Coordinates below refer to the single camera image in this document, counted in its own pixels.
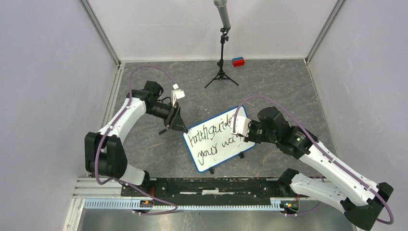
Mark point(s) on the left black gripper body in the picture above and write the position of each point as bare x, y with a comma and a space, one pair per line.
171, 113

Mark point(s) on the red and blue eraser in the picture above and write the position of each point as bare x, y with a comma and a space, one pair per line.
239, 61

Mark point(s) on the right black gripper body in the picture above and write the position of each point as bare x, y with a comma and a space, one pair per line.
256, 133

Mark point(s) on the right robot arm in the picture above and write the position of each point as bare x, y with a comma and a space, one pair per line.
358, 198

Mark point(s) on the silver microphone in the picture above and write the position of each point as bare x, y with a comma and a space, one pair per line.
221, 6

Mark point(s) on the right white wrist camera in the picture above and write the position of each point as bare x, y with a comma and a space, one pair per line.
240, 125

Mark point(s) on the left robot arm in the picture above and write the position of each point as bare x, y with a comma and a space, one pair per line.
104, 151

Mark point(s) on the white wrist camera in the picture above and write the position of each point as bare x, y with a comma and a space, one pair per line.
176, 94
240, 125

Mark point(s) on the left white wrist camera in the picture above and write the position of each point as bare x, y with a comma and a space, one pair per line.
176, 94

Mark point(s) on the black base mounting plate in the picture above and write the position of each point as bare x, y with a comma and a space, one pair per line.
217, 191

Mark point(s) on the blue-framed whiteboard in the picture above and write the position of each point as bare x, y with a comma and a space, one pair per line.
211, 142

